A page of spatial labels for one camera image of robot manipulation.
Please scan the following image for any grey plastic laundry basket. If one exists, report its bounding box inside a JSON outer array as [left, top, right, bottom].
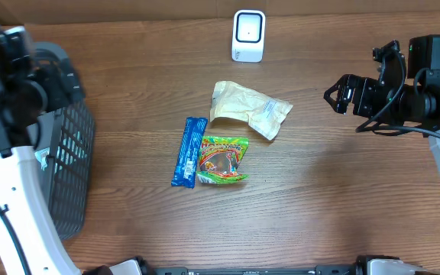
[[0, 40, 95, 256]]

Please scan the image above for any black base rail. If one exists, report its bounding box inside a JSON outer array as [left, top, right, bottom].
[[143, 254, 425, 275]]

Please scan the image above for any light teal snack packet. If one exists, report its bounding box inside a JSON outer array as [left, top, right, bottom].
[[34, 147, 59, 171]]

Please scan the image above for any white barcode scanner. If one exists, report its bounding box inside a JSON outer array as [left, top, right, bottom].
[[231, 9, 266, 63]]

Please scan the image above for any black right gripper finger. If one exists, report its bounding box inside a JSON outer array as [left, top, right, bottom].
[[323, 74, 352, 102], [325, 95, 351, 115]]

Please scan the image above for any beige snack bag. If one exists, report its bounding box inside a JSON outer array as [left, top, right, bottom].
[[209, 81, 293, 141]]

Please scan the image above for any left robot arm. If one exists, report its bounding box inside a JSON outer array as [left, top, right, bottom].
[[0, 26, 95, 274]]

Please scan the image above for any green gummy candy bag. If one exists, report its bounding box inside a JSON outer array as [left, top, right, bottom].
[[196, 136, 249, 185]]

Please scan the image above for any blue cookie packet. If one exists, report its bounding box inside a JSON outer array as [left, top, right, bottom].
[[171, 117, 208, 189]]

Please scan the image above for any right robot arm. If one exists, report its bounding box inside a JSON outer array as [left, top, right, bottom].
[[324, 34, 440, 176]]

